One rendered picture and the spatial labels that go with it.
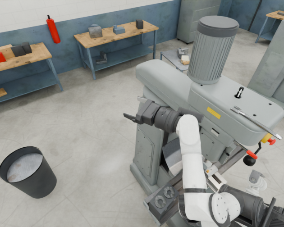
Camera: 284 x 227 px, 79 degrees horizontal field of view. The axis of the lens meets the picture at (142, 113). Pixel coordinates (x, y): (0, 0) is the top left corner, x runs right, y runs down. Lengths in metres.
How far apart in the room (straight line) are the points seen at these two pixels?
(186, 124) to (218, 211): 0.27
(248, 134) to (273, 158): 2.60
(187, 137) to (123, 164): 2.33
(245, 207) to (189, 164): 0.33
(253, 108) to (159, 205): 0.92
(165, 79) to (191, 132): 0.80
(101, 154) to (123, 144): 0.40
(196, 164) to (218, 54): 0.62
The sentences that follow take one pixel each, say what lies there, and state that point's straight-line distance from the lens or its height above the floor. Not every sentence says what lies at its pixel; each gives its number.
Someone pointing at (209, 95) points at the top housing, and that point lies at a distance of 1.05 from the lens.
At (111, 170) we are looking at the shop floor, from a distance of 2.84.
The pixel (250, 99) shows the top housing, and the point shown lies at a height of 1.89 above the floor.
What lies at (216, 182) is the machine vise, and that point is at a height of 0.99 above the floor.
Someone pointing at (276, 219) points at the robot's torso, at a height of 1.70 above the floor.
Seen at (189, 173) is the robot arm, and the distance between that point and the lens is 0.60.
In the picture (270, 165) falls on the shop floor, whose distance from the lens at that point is 3.47.
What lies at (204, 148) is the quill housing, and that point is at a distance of 1.33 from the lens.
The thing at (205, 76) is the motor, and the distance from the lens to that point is 1.09.
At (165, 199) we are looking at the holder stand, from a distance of 1.47.
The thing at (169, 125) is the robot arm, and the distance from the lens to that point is 0.64.
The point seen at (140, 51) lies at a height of 0.23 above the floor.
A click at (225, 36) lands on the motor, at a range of 1.00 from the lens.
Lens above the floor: 2.50
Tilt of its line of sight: 45 degrees down
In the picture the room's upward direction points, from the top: straight up
